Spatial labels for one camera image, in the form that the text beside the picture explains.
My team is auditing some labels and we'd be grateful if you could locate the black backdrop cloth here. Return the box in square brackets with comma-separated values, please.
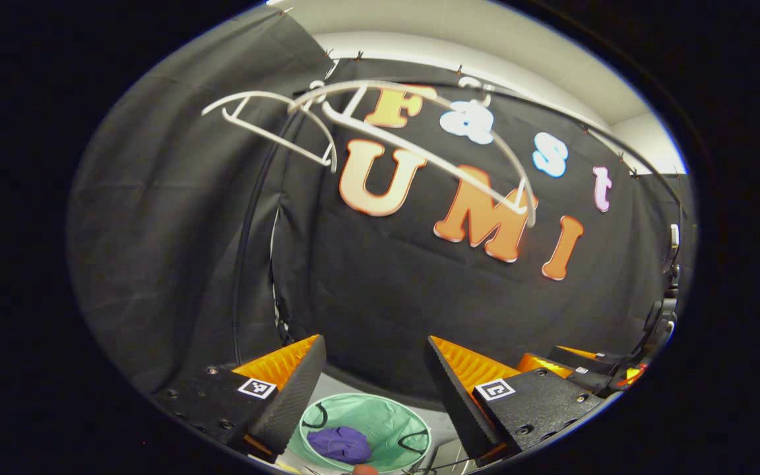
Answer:
[67, 7, 697, 403]

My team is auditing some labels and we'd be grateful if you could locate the white plastic clothes hanger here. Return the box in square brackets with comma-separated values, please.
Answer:
[201, 79, 339, 174]
[286, 76, 539, 230]

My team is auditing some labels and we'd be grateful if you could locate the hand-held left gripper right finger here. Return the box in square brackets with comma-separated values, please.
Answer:
[425, 335, 608, 466]

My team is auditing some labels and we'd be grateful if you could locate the green laundry hamper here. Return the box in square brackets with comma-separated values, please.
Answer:
[286, 393, 432, 474]

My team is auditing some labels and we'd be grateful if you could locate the purple corduroy jacket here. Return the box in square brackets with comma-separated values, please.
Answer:
[306, 426, 373, 464]

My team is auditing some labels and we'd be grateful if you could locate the black metal clothes rack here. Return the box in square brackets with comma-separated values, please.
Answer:
[230, 78, 685, 367]

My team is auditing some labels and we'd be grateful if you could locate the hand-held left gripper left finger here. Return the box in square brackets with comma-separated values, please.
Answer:
[152, 334, 328, 462]

